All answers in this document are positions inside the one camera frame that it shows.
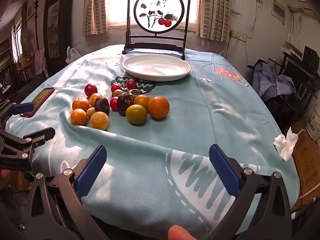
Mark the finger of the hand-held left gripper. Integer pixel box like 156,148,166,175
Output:
0,101,35,124
0,127,56,157

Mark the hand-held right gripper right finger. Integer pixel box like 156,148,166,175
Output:
207,144,293,240

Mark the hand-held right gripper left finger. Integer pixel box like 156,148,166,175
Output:
24,144,110,240

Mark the yellow-orange citrus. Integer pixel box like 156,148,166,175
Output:
90,111,109,131
70,108,87,126
89,93,103,107
133,94,151,112

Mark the large orange mandarin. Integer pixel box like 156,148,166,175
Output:
147,96,170,119
72,97,90,112

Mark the greenish yellow citrus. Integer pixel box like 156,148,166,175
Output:
125,104,148,125

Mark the white round plate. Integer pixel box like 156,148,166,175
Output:
122,54,192,82

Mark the person's right hand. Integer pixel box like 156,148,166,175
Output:
167,225,198,240

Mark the smartphone in red case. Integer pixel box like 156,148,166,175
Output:
20,87,55,118

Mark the pink hanging cloth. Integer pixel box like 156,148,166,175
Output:
34,49,46,75

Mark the light blue printed tablecloth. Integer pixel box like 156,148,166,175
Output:
5,44,300,240

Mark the standing fan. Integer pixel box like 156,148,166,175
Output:
20,27,35,58

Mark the crumpled white tissue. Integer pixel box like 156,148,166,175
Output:
273,127,299,162

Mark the white plastic bag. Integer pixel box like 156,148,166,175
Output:
65,46,82,64

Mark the brown cardboard box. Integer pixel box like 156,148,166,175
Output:
291,130,320,200

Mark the dark wooden coat stand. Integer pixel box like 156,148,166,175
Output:
34,0,42,53

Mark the white plastic bucket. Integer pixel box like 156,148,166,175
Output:
305,110,320,142

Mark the blue clothes pile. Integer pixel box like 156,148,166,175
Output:
252,61,297,103

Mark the checked curtain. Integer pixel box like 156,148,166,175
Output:
196,0,230,43
82,0,109,37

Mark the black monitor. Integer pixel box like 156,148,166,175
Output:
282,56,315,100

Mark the bright window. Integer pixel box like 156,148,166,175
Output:
106,0,203,29

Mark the black speaker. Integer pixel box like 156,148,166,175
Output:
302,45,320,70

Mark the dark wooden painted table screen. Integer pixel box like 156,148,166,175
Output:
122,0,192,60

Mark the white air conditioner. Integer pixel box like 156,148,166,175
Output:
289,1,313,13

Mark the dark framed wall painting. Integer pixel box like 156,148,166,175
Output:
43,0,75,65

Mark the white wall panel box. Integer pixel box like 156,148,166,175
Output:
271,0,287,22

